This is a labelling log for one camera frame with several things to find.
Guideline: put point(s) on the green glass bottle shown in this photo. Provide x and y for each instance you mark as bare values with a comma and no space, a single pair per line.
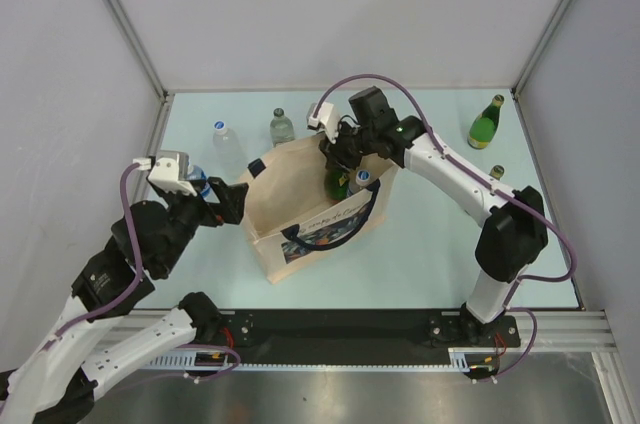
497,172
484,127
336,184

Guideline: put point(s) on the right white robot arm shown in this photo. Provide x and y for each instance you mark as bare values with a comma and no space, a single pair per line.
512,231

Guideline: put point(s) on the green glass bottle front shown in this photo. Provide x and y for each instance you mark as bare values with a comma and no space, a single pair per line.
497,172

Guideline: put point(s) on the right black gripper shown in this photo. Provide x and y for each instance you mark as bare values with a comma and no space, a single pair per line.
337,158

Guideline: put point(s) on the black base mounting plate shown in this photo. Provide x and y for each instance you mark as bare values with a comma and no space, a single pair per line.
351,331

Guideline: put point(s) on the small blue-cap water bottle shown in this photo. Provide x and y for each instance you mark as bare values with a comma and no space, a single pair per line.
198,179

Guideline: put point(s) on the aluminium frame rail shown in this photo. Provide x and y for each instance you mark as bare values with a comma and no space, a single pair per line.
557,331

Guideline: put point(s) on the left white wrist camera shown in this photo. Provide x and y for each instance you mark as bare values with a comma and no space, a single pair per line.
167,172

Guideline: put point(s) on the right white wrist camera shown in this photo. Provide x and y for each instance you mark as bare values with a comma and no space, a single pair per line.
324,118

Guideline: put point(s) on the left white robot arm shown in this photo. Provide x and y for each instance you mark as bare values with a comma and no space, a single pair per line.
67,374

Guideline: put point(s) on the clear glass bottle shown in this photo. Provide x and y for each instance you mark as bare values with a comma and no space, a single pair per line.
281,128

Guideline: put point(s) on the light blue cable duct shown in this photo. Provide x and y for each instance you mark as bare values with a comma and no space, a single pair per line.
205,361

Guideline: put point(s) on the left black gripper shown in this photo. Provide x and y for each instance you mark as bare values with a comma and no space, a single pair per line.
230,208

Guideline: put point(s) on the clear plastic water bottle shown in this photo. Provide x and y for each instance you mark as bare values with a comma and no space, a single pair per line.
229,150

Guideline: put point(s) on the beige canvas tote bag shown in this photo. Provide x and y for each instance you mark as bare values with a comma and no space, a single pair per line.
289,219

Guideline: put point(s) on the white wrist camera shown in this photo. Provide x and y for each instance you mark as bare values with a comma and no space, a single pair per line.
324,118
167,172

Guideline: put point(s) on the green glass bottle back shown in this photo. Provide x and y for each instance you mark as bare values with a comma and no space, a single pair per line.
484,127

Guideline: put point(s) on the blue label water bottle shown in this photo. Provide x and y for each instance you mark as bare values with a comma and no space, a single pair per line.
358,181

